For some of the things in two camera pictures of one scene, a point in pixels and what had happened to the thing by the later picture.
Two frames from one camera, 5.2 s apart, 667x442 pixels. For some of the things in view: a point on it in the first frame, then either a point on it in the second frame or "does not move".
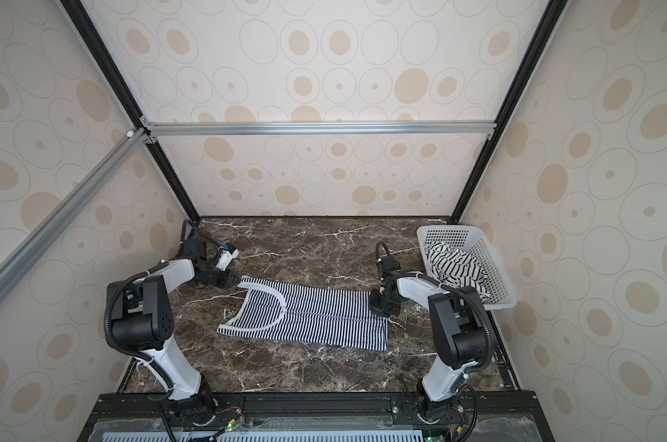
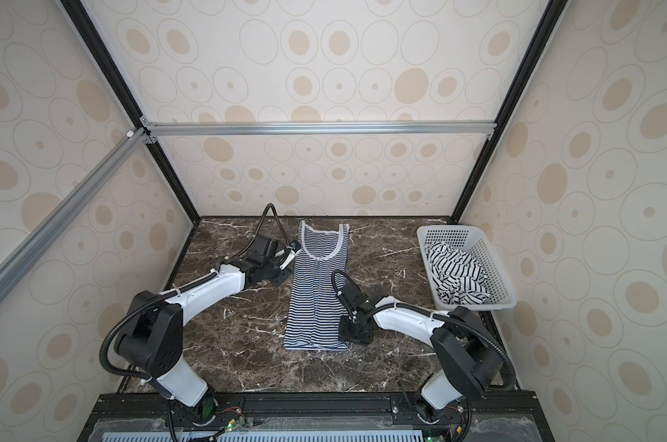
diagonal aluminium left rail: (3, 277) does not move
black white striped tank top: (457, 267) does not move
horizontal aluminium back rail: (320, 128) does not move
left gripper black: (228, 276) to (284, 277)
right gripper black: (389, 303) to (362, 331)
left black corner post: (117, 78) does not move
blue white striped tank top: (324, 315) to (313, 320)
